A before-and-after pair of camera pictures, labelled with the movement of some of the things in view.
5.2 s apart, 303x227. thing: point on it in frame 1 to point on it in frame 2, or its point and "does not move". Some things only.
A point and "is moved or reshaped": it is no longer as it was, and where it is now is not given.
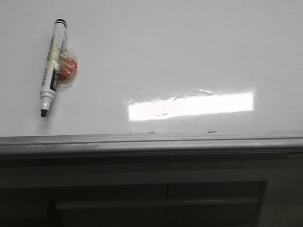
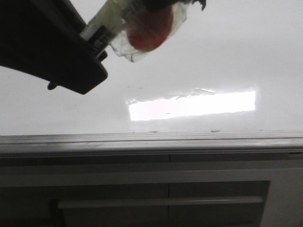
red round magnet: (68, 67) is moved or reshaped
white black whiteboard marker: (53, 65) is moved or reshaped
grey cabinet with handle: (260, 189) does not move
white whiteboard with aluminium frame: (154, 75) does not move
